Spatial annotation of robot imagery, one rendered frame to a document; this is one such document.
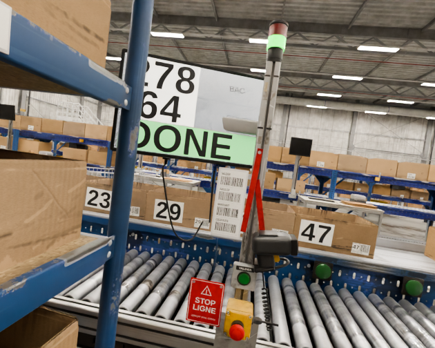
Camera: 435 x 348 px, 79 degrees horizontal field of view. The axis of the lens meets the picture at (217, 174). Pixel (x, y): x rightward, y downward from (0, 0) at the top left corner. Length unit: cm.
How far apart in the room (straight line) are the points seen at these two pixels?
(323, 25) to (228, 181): 1393
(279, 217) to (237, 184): 66
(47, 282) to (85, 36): 26
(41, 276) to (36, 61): 18
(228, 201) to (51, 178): 52
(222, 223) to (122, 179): 44
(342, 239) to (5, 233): 134
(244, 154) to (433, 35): 1517
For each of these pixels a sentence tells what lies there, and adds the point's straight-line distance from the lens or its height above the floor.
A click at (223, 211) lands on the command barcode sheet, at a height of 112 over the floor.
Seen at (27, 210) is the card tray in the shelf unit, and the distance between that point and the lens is 31.
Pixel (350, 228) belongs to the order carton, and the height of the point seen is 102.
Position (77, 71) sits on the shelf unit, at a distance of 29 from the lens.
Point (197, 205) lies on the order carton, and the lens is 139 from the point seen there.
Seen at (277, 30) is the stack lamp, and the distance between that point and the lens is 83.
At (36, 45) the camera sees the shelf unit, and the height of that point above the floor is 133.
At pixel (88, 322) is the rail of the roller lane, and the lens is 103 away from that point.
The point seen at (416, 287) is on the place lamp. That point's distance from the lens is 155.
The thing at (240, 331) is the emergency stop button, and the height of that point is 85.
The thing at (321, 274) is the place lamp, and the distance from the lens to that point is 140.
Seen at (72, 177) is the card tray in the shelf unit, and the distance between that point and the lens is 35.
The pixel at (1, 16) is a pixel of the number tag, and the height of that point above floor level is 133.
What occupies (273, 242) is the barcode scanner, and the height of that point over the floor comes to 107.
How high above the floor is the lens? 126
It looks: 3 degrees down
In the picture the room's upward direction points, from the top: 7 degrees clockwise
